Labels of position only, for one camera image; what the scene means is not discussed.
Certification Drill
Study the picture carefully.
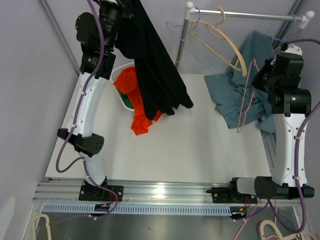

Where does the pink wire hanger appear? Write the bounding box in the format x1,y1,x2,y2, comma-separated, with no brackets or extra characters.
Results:
236,58,261,133

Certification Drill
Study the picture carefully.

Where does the grey blue t shirt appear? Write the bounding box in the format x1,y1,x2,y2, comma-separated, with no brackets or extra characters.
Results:
204,30,276,133

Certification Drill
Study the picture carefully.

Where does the beige wooden hanger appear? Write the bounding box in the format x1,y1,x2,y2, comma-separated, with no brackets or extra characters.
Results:
187,6,248,77

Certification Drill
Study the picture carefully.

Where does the light blue wire hanger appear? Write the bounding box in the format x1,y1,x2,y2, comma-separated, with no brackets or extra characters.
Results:
166,6,221,77

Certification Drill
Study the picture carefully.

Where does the orange t shirt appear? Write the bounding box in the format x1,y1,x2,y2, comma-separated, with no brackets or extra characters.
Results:
113,66,162,135

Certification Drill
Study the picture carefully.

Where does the black t shirt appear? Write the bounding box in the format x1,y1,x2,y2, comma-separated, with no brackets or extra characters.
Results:
115,0,194,120

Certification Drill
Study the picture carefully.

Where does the green t shirt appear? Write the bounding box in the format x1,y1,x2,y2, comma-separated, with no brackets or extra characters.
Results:
118,91,134,111

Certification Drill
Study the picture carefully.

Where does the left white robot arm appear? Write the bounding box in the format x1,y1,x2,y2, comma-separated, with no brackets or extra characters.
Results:
55,0,133,202

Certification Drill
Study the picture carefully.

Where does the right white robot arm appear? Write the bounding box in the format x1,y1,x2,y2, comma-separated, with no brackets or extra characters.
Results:
227,52,315,203

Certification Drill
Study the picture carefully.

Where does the pink hanger on floor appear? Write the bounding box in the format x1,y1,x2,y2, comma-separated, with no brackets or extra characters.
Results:
233,199,279,240

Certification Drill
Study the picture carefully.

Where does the beige hanger on floor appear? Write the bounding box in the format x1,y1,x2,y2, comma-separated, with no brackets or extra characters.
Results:
258,220,318,240

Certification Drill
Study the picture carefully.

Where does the beige hanger floor left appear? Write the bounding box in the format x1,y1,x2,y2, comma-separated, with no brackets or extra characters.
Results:
31,213,53,240

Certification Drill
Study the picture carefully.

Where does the white plastic basket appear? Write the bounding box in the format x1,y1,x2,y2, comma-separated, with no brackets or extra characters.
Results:
109,62,135,112

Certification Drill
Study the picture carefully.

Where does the white metal clothes rack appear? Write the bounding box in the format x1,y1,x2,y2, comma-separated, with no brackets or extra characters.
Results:
166,0,320,74

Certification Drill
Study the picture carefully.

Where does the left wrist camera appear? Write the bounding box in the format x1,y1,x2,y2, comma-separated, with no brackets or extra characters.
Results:
95,0,118,5

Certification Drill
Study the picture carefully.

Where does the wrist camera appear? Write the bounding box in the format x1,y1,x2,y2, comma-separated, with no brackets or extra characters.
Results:
280,42,303,56
95,0,118,5

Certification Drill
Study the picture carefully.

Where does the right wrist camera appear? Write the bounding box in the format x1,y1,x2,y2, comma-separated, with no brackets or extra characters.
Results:
280,42,303,56

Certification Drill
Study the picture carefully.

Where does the right black mount plate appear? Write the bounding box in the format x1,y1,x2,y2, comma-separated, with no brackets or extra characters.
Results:
206,187,258,204

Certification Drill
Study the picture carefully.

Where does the black mount plate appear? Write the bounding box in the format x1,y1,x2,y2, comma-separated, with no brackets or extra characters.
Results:
206,187,258,204
78,184,124,202

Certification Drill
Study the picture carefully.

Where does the left black mount plate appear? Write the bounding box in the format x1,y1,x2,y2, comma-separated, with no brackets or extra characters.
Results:
78,184,124,202

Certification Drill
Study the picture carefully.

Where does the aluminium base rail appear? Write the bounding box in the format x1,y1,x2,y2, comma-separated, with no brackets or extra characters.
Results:
32,129,306,208

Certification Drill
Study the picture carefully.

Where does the white slotted cable duct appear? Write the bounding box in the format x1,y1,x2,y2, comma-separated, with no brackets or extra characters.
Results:
42,203,232,216

